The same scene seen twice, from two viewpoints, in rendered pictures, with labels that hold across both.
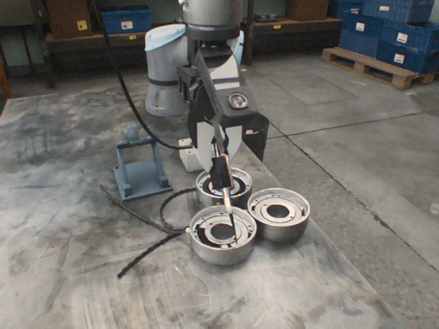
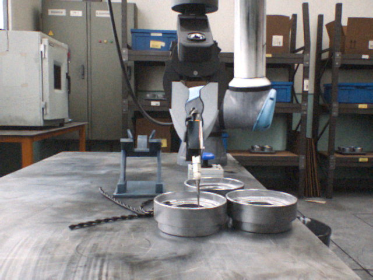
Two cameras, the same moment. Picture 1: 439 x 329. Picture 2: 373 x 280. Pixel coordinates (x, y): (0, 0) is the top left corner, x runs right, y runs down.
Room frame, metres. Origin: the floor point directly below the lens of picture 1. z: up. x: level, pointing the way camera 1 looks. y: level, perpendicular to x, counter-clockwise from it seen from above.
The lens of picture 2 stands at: (-0.09, -0.17, 0.98)
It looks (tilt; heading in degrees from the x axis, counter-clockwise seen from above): 5 degrees down; 18
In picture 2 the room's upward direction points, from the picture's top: 1 degrees clockwise
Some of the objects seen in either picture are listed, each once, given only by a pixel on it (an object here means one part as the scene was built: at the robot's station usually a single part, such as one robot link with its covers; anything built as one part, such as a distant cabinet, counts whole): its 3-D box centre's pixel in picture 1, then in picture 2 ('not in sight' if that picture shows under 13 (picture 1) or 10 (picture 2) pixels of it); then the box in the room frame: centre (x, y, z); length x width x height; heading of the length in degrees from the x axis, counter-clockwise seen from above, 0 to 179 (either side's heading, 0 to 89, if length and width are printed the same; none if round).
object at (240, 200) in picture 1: (224, 190); (213, 194); (0.57, -0.01, 0.82); 0.10 x 0.10 x 0.04
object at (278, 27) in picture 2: not in sight; (264, 37); (4.23, 0.39, 1.70); 0.56 x 0.36 x 0.39; 105
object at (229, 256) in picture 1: (223, 235); (190, 212); (0.44, 0.00, 0.82); 0.10 x 0.10 x 0.04
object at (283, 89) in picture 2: not in sight; (263, 92); (4.26, 0.39, 1.11); 0.52 x 0.38 x 0.22; 110
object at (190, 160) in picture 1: (198, 151); (204, 175); (0.71, 0.05, 0.82); 0.08 x 0.07 x 0.05; 20
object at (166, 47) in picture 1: (169, 51); (205, 108); (1.03, 0.14, 0.97); 0.13 x 0.12 x 0.14; 90
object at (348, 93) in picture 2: not in sight; (352, 93); (4.59, -0.54, 1.11); 0.52 x 0.38 x 0.22; 110
